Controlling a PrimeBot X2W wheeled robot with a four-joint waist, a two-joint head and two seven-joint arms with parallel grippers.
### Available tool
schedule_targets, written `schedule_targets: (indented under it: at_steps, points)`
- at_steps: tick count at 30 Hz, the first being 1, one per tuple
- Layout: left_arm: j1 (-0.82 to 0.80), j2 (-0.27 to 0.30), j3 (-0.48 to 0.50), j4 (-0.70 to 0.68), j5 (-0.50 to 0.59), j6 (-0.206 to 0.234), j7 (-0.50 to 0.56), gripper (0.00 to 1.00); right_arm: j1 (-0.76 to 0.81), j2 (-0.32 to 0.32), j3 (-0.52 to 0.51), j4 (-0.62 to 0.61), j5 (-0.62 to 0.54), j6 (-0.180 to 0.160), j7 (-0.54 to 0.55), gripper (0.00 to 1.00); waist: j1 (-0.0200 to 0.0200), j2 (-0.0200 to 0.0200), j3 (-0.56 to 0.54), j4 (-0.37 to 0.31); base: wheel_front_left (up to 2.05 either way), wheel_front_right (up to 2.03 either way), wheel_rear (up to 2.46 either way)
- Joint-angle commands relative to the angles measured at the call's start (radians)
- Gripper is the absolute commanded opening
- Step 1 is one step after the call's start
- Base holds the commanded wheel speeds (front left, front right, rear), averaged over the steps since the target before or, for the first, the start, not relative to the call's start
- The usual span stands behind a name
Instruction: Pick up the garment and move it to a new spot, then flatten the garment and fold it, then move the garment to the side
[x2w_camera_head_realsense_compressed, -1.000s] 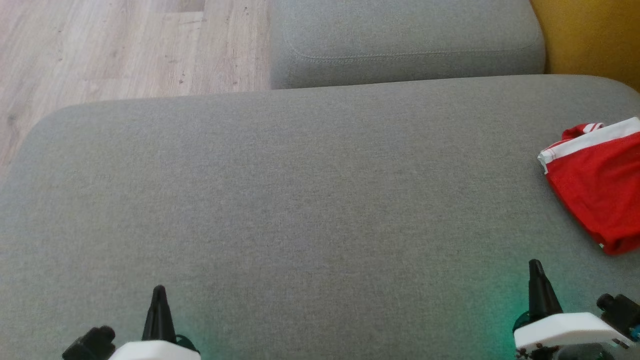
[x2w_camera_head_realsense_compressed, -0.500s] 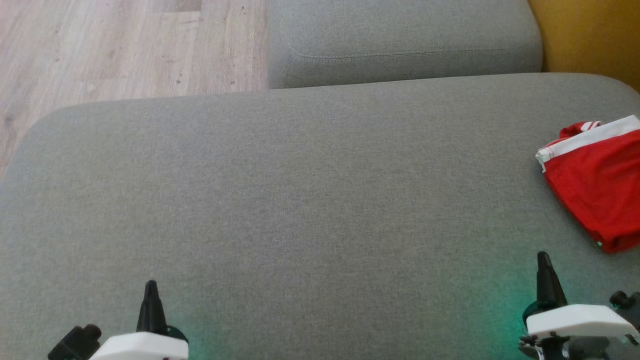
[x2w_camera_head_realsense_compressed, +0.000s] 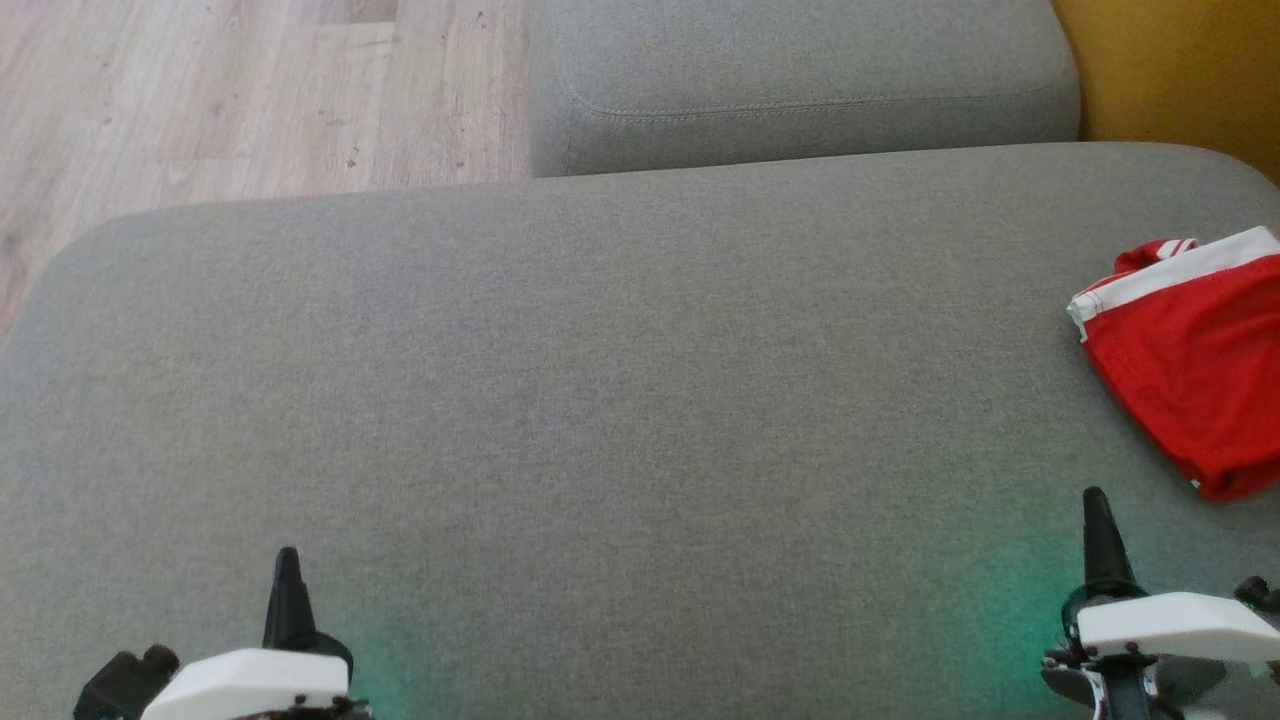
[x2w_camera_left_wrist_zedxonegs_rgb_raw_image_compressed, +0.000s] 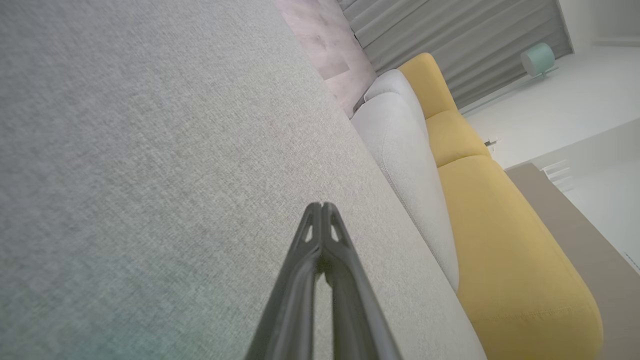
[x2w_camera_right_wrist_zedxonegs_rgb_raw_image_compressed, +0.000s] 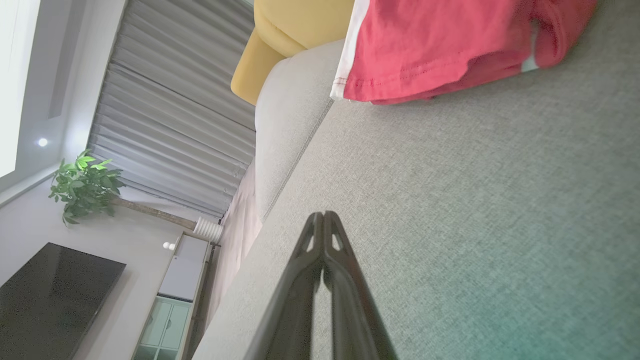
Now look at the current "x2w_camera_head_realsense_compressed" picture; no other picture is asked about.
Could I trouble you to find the grey sofa cushion with seam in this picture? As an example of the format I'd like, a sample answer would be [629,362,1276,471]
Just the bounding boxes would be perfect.
[527,0,1083,179]

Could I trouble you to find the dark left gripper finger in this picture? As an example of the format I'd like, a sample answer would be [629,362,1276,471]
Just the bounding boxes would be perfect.
[262,547,319,651]

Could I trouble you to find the red jersey with white stripes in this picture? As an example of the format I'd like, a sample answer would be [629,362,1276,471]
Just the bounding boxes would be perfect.
[1113,238,1199,281]

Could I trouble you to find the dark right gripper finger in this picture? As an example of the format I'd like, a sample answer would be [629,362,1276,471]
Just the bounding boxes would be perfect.
[1082,487,1141,599]

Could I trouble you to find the large grey sofa seat cushion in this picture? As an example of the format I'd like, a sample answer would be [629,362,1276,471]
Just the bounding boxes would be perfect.
[0,142,1280,720]

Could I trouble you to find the red shorts with white bands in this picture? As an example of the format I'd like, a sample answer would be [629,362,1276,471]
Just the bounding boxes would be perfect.
[1067,226,1280,503]

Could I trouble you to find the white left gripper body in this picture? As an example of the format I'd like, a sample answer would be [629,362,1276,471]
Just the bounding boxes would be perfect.
[140,633,371,720]

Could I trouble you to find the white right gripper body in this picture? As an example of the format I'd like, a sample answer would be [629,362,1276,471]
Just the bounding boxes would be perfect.
[1062,585,1280,661]

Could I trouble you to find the yellow fabric furniture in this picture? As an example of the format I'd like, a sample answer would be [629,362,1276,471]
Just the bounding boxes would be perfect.
[1050,0,1280,186]

